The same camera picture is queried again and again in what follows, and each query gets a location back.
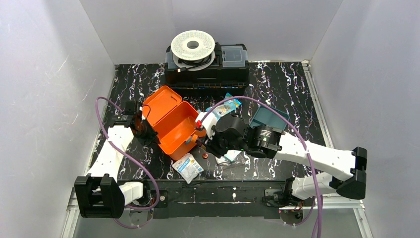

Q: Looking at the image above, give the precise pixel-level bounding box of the black plastic toolbox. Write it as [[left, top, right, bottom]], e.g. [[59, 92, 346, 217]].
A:
[[164, 43, 250, 96]]

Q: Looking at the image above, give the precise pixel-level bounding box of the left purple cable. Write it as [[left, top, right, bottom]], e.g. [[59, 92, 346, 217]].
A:
[[95, 96, 161, 230]]

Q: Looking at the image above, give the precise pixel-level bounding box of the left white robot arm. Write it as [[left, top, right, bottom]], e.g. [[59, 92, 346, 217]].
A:
[[74, 101, 160, 219]]

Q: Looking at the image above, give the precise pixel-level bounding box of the white filament spool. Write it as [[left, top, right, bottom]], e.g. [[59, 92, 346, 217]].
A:
[[170, 30, 216, 73]]

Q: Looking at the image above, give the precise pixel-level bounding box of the orange medicine box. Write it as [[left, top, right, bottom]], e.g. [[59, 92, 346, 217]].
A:
[[143, 86, 206, 161]]

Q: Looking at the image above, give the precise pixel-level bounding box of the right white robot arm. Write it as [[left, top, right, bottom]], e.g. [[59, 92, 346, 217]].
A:
[[196, 113, 367, 203]]

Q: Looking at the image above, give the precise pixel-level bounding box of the purple cable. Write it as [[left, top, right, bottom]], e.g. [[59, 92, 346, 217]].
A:
[[95, 96, 161, 230], [197, 96, 324, 238]]

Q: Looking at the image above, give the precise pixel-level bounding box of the clear bag with teal packet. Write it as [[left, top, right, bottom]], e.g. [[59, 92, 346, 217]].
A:
[[216, 150, 245, 166]]

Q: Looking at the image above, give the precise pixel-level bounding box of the blue cotton swab packet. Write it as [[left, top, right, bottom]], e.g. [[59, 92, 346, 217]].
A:
[[211, 99, 241, 120]]

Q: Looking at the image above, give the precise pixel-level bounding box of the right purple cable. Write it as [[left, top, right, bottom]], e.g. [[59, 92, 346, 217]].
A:
[[197, 96, 324, 238]]

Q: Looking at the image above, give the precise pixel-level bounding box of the white blue medicine sachet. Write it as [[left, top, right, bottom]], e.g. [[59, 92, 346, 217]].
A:
[[172, 153, 204, 184]]

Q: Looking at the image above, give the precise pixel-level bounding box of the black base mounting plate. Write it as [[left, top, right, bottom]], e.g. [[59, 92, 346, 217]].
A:
[[118, 179, 315, 220]]

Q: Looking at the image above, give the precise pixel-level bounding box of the teal divided tray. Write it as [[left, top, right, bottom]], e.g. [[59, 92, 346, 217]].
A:
[[249, 106, 287, 130]]

